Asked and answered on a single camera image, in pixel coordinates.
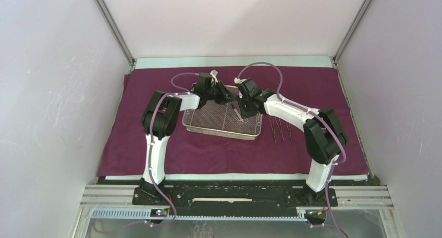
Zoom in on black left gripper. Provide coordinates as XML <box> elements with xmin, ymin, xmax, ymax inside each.
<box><xmin>205</xmin><ymin>81</ymin><xmax>236</xmax><ymax>106</ymax></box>

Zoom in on steel surgical scissors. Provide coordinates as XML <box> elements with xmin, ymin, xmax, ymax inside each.
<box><xmin>230</xmin><ymin>104</ymin><xmax>244</xmax><ymax>126</ymax></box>

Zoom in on metal mesh instrument tray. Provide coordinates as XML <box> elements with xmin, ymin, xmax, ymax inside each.
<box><xmin>181</xmin><ymin>100</ymin><xmax>262</xmax><ymax>141</ymax></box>

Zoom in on magenta surgical wrap cloth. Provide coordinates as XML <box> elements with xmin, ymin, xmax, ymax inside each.
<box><xmin>97</xmin><ymin>66</ymin><xmax>369</xmax><ymax>176</ymax></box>

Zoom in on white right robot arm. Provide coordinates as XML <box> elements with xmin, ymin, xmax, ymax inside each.
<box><xmin>234</xmin><ymin>78</ymin><xmax>348</xmax><ymax>206</ymax></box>

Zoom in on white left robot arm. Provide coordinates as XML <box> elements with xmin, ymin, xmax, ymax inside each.
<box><xmin>140</xmin><ymin>70</ymin><xmax>236</xmax><ymax>205</ymax></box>

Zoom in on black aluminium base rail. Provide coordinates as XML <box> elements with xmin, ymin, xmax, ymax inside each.
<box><xmin>72</xmin><ymin>182</ymin><xmax>401</xmax><ymax>227</ymax></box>

